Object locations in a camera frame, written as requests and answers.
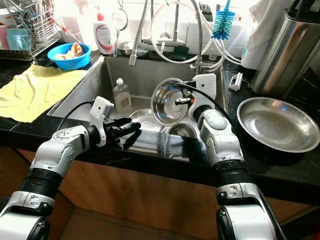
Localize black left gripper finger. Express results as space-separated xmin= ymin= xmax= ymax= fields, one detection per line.
xmin=119 ymin=130 xmax=139 ymax=150
xmin=115 ymin=118 xmax=142 ymax=135

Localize deep steel bowl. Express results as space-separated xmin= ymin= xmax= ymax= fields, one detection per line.
xmin=150 ymin=77 xmax=191 ymax=126

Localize steel kitchen sink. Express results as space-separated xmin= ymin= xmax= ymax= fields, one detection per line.
xmin=52 ymin=51 xmax=237 ymax=151

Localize steel sink drain strainer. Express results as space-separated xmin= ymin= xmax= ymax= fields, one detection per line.
xmin=167 ymin=122 xmax=196 ymax=139

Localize clear plastic bottle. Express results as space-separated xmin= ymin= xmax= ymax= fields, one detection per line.
xmin=112 ymin=77 xmax=133 ymax=115

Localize small white clip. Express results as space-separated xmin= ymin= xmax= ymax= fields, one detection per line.
xmin=228 ymin=72 xmax=244 ymax=92

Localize chrome spring faucet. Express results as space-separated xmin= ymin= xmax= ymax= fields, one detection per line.
xmin=128 ymin=0 xmax=211 ymax=77

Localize brown wooden cabinet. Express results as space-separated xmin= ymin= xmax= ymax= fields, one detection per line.
xmin=0 ymin=144 xmax=320 ymax=240

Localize small steel bowl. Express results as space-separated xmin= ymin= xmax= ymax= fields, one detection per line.
xmin=116 ymin=40 xmax=149 ymax=57

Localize blue plastic bowl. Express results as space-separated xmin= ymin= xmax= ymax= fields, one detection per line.
xmin=46 ymin=42 xmax=93 ymax=71

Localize large shallow steel bowl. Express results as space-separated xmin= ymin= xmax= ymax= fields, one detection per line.
xmin=236 ymin=96 xmax=320 ymax=154

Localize yellow cloth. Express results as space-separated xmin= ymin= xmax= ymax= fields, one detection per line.
xmin=0 ymin=63 xmax=89 ymax=124

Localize blue bottle brush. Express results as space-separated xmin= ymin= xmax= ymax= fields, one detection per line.
xmin=211 ymin=0 xmax=237 ymax=41

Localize white soap bottle red cap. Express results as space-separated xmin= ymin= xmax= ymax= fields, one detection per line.
xmin=92 ymin=5 xmax=118 ymax=55

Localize food scraps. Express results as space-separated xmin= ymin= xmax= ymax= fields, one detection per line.
xmin=55 ymin=42 xmax=84 ymax=61

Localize tall steel pot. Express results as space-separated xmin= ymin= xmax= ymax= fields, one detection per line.
xmin=251 ymin=9 xmax=320 ymax=99

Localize pink cup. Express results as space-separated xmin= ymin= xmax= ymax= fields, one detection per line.
xmin=0 ymin=25 xmax=9 ymax=50

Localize teal plastic container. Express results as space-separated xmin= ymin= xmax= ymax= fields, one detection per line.
xmin=6 ymin=28 xmax=31 ymax=51

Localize white ceramic bowl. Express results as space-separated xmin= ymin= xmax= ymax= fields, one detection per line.
xmin=0 ymin=7 xmax=14 ymax=26

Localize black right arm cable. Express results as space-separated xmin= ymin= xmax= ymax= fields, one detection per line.
xmin=176 ymin=82 xmax=248 ymax=148

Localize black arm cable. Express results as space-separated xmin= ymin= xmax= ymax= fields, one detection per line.
xmin=56 ymin=100 xmax=96 ymax=133
xmin=176 ymin=82 xmax=248 ymax=148

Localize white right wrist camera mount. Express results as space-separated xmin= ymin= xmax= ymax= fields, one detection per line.
xmin=192 ymin=73 xmax=217 ymax=109

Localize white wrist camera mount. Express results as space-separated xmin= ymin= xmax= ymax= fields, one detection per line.
xmin=89 ymin=95 xmax=115 ymax=148
xmin=192 ymin=73 xmax=217 ymax=109

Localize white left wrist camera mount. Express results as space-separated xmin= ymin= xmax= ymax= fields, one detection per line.
xmin=89 ymin=95 xmax=115 ymax=148

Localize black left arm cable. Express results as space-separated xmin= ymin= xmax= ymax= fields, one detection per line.
xmin=56 ymin=100 xmax=96 ymax=133

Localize white hose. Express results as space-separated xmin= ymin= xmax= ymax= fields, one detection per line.
xmin=149 ymin=1 xmax=242 ymax=67

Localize round wire strainer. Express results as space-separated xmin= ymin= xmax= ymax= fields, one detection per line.
xmin=111 ymin=0 xmax=130 ymax=32

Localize wire dish rack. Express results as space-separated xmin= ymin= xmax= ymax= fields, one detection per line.
xmin=0 ymin=0 xmax=62 ymax=60

